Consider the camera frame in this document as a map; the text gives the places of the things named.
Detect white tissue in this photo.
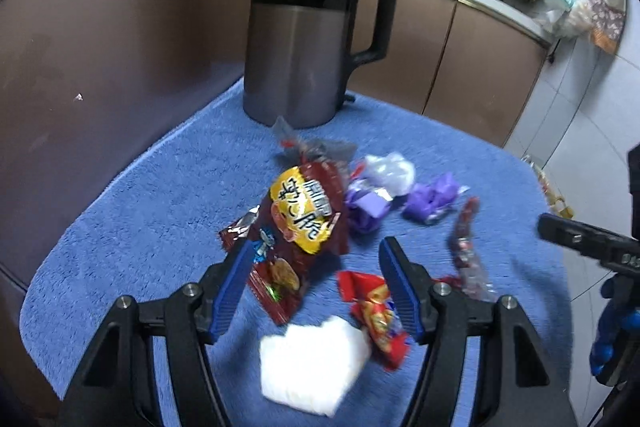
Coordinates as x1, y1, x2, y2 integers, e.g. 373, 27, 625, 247
259, 316, 373, 418

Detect blue towel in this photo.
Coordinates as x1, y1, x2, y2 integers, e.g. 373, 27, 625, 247
20, 77, 575, 427

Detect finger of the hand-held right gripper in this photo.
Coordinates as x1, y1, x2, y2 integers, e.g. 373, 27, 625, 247
537, 213, 640, 278

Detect large red yellow snack packet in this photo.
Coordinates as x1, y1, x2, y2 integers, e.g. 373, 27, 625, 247
246, 161, 351, 327

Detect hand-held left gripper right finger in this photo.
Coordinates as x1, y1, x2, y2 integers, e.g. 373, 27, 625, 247
378, 236, 581, 427

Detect grey clear plastic wrapper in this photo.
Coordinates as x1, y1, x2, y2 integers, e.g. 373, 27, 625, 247
272, 116, 358, 168

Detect brown kitchen counter cabinet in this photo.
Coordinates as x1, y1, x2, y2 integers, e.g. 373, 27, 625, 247
0, 0, 553, 288

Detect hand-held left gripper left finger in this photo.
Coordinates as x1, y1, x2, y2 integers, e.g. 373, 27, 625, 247
60, 237, 257, 427

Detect clear white plastic bag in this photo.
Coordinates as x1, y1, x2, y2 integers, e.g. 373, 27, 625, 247
364, 152, 417, 196

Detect dark red long wrapper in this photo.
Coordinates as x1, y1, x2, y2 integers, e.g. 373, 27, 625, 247
447, 197, 498, 303

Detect hanging plastic bags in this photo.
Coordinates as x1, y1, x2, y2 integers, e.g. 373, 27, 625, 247
537, 0, 592, 38

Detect grey black electric kettle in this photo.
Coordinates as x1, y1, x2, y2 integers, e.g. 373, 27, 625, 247
242, 0, 401, 130

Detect small red snack wrapper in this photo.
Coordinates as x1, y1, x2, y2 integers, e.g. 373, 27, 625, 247
337, 271, 412, 370

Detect purple white wrapper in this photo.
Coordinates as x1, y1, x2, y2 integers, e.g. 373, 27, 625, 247
345, 161, 397, 234

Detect person's right hand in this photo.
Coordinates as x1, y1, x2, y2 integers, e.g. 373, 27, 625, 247
589, 277, 632, 377

